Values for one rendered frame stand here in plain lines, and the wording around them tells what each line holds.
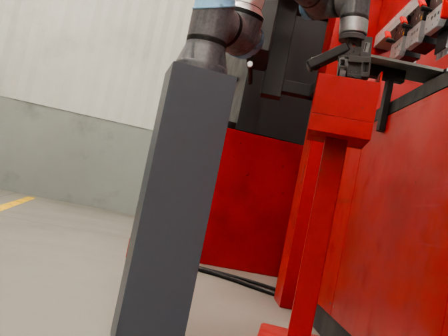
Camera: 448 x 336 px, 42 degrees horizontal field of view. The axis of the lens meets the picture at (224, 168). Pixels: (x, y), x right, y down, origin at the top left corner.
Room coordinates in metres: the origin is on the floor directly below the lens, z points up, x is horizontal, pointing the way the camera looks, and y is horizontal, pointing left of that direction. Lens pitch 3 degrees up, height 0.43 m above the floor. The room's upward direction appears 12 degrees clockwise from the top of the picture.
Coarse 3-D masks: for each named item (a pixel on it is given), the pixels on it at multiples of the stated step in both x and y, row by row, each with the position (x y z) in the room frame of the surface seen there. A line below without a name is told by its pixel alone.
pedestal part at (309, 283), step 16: (336, 144) 1.53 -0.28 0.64; (336, 160) 1.53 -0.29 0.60; (320, 176) 1.53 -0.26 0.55; (336, 176) 1.53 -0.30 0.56; (320, 192) 1.53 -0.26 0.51; (336, 192) 1.53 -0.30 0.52; (320, 208) 1.53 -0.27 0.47; (320, 224) 1.53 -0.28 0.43; (320, 240) 1.53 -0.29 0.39; (304, 256) 1.53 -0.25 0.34; (320, 256) 1.53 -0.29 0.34; (304, 272) 1.53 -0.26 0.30; (320, 272) 1.53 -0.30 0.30; (304, 288) 1.53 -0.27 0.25; (304, 304) 1.53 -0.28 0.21; (304, 320) 1.53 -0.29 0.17
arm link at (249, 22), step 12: (240, 0) 1.69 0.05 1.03; (252, 0) 1.68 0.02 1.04; (264, 0) 1.71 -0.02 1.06; (240, 12) 1.67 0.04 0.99; (252, 12) 1.67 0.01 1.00; (252, 24) 1.68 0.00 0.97; (240, 36) 1.66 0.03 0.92; (252, 36) 1.70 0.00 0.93; (228, 48) 1.68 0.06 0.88; (240, 48) 1.70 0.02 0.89; (252, 48) 1.72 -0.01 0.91
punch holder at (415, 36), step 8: (416, 8) 2.19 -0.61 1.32; (416, 16) 2.17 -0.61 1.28; (424, 16) 2.09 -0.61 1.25; (416, 24) 2.15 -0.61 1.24; (424, 24) 2.09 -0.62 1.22; (408, 32) 2.23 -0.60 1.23; (416, 32) 2.12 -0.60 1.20; (408, 40) 2.21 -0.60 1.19; (416, 40) 2.10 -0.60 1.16; (424, 40) 2.09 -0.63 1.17; (432, 40) 2.09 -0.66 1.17; (408, 48) 2.20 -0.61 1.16; (416, 48) 2.18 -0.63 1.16; (424, 48) 2.16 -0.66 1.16; (432, 48) 2.14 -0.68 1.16
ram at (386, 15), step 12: (384, 0) 2.75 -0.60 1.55; (396, 0) 2.52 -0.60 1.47; (408, 0) 2.33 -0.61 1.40; (384, 12) 2.70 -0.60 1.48; (396, 12) 2.48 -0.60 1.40; (408, 12) 2.30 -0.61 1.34; (384, 24) 2.66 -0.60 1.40; (396, 24) 2.44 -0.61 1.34; (384, 36) 2.61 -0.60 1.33; (384, 48) 2.76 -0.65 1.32
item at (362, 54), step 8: (352, 32) 1.48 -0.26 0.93; (344, 40) 1.51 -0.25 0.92; (352, 40) 1.50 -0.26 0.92; (360, 40) 1.50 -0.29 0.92; (368, 40) 1.49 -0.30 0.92; (352, 48) 1.49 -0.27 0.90; (360, 48) 1.50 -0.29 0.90; (368, 48) 1.49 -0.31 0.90; (344, 56) 1.48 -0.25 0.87; (352, 56) 1.48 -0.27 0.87; (360, 56) 1.49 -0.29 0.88; (368, 56) 1.49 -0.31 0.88; (344, 64) 1.48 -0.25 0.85; (352, 64) 1.49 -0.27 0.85; (360, 64) 1.48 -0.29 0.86; (368, 64) 1.48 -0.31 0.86; (352, 72) 1.49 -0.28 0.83; (360, 72) 1.48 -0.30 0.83; (368, 72) 1.48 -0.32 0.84
